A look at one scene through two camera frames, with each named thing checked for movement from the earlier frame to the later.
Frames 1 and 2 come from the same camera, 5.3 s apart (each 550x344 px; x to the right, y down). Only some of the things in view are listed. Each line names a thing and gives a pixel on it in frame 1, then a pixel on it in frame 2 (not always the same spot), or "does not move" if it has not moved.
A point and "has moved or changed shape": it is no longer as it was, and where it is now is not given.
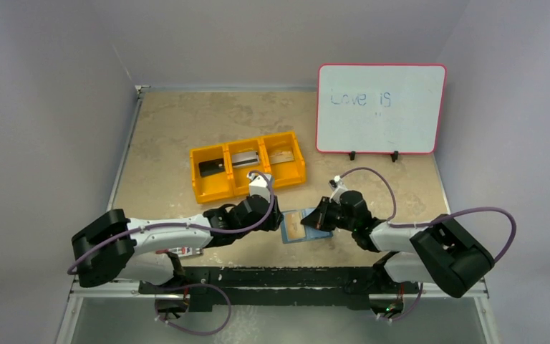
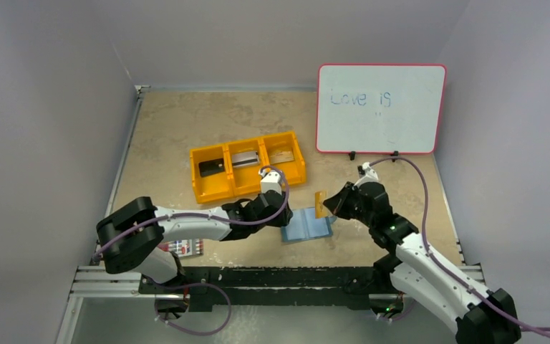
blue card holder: [292, 230] does not move
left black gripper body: [271, 225] does not move
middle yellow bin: [243, 157] does not move
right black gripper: [324, 213] → [344, 200]
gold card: [295, 229] has moved or changed shape
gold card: [281, 157] does not move
